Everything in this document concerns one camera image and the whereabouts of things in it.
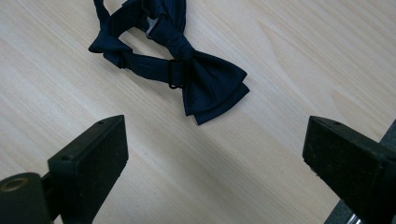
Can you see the navy blue bow tie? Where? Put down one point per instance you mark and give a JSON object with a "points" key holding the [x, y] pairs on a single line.
{"points": [[211, 84]]}

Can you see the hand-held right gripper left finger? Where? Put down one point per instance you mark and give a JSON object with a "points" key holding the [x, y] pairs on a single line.
{"points": [[90, 161]]}

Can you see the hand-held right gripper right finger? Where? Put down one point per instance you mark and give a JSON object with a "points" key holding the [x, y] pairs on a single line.
{"points": [[351, 161]]}

